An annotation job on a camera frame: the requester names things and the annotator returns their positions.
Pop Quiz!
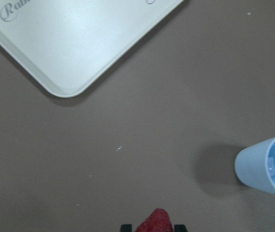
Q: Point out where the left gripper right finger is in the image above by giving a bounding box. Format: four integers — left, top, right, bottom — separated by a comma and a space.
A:
174, 224, 188, 232

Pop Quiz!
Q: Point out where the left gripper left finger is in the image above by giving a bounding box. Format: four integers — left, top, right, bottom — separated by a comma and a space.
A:
120, 224, 132, 232

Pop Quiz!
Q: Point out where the red strawberry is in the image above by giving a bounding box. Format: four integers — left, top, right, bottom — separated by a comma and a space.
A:
136, 208, 173, 232

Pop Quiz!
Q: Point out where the light blue cup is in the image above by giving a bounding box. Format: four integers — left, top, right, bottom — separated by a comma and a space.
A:
234, 137, 275, 194

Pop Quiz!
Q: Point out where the white rabbit tray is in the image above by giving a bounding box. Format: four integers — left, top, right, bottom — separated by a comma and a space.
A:
0, 0, 180, 98

